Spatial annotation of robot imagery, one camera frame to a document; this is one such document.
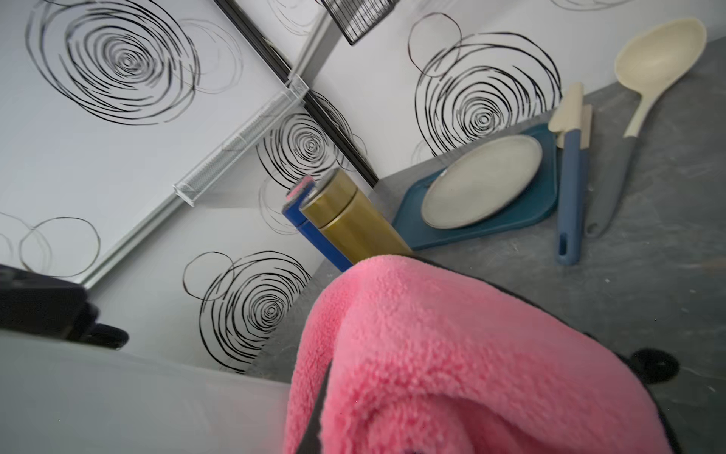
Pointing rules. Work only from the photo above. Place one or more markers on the cream spatula blue handle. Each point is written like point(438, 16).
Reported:
point(567, 123)

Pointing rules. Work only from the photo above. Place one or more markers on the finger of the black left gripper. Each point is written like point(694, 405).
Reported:
point(44, 306)

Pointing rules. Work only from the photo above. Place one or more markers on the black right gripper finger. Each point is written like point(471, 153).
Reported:
point(311, 443)

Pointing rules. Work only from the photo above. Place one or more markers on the pink microfiber cloth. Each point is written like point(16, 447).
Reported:
point(427, 360)

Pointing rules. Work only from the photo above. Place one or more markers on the cream ladle grey handle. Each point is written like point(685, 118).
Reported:
point(648, 65)

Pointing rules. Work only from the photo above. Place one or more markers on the cream scraper blue handle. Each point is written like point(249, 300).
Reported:
point(585, 139)

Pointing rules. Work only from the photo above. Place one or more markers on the white thermos black lid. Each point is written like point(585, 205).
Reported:
point(63, 397)

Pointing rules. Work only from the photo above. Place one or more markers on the pink thermos steel lid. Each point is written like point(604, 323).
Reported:
point(299, 187)

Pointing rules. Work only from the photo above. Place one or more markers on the grey round plate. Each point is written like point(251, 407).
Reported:
point(482, 182)

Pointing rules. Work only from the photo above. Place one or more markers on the gold thermos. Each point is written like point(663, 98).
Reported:
point(340, 210)

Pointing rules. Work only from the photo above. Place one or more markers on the blue thermos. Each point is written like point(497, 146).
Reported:
point(292, 212)

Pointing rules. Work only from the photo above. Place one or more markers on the teal plastic tray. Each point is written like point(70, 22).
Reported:
point(532, 206)

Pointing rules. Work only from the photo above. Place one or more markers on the black wire basket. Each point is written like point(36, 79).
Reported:
point(356, 18)

